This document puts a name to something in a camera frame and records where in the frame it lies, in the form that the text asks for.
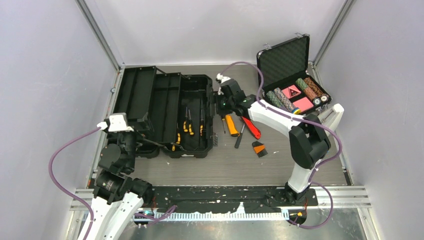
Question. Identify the yellow utility knife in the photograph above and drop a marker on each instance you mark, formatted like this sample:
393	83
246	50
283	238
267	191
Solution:
231	126

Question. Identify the orange black brush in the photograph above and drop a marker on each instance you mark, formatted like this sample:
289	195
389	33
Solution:
259	149

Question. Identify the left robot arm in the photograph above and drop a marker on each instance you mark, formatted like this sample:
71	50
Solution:
116	196

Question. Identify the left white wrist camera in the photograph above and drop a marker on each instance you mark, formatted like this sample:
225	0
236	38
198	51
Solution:
115	123

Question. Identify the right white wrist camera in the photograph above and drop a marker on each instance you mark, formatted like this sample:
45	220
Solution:
221	78

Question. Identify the white stand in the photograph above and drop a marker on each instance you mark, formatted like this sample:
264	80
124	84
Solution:
330	117

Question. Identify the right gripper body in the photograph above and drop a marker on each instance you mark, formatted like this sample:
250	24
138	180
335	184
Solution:
224	106

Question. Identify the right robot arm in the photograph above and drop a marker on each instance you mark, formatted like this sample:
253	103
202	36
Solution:
308	141

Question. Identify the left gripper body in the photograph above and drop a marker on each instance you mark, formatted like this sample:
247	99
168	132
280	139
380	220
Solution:
140	132

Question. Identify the black plastic toolbox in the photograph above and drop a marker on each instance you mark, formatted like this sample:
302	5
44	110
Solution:
164	96

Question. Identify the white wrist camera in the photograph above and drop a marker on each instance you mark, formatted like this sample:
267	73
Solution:
221	78
115	123

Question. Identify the black poker chip case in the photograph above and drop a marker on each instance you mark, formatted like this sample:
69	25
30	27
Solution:
286	82

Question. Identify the small black screwdriver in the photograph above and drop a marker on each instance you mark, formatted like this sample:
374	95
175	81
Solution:
239	137

